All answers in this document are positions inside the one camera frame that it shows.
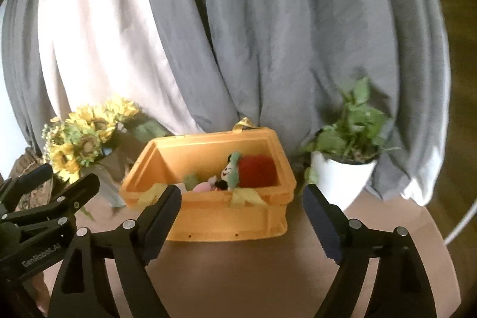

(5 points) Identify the sunflower bouquet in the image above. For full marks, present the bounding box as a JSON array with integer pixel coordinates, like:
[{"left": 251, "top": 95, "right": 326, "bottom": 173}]
[{"left": 41, "top": 96, "right": 170, "bottom": 184}]

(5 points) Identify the white plant pot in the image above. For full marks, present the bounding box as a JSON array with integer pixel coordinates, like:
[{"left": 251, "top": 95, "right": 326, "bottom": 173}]
[{"left": 310, "top": 150, "right": 378, "bottom": 211}]

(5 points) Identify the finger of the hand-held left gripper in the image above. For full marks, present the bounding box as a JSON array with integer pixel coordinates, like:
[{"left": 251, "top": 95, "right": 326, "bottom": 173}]
[
  {"left": 0, "top": 163, "right": 55, "bottom": 214},
  {"left": 0, "top": 174, "right": 101, "bottom": 244}
]

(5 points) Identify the grey curtain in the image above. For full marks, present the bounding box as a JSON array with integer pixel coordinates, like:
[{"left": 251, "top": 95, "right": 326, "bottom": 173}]
[{"left": 0, "top": 0, "right": 453, "bottom": 207}]

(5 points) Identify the green frog toy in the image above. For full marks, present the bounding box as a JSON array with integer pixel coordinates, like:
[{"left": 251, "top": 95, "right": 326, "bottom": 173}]
[{"left": 182, "top": 173, "right": 202, "bottom": 191}]

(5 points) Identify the orange plastic basket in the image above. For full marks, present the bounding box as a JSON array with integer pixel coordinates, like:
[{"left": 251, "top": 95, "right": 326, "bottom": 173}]
[{"left": 118, "top": 119, "right": 298, "bottom": 242}]

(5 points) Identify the white cable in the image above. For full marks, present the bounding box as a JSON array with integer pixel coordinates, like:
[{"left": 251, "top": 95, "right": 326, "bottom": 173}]
[{"left": 443, "top": 199, "right": 477, "bottom": 244}]

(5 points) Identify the grey ribbed vase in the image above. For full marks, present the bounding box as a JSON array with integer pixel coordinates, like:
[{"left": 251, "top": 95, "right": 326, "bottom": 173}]
[{"left": 80, "top": 143, "right": 138, "bottom": 209}]

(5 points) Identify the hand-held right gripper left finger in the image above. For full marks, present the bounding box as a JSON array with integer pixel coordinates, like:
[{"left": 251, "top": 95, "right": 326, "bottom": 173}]
[{"left": 48, "top": 184, "right": 183, "bottom": 318}]

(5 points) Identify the brown woven basket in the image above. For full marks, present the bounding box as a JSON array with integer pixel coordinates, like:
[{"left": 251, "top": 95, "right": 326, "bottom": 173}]
[{"left": 9, "top": 150, "right": 56, "bottom": 210}]

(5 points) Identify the green potted plant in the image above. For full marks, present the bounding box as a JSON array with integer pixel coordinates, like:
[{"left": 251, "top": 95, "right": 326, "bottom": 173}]
[{"left": 298, "top": 77, "right": 401, "bottom": 192}]

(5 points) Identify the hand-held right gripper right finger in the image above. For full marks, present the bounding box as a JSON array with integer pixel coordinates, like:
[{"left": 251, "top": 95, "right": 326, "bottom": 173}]
[{"left": 302, "top": 184, "right": 436, "bottom": 318}]

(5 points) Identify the red strawberry plush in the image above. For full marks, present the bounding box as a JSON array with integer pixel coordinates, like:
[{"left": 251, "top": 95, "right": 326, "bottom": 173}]
[{"left": 225, "top": 151, "right": 278, "bottom": 189}]

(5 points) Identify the white curtain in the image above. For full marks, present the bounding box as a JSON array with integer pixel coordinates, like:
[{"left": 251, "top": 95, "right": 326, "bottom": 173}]
[{"left": 37, "top": 0, "right": 204, "bottom": 140}]

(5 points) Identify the mouse plush toy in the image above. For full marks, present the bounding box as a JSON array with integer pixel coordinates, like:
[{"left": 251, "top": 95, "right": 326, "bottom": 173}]
[{"left": 212, "top": 162, "right": 235, "bottom": 191}]

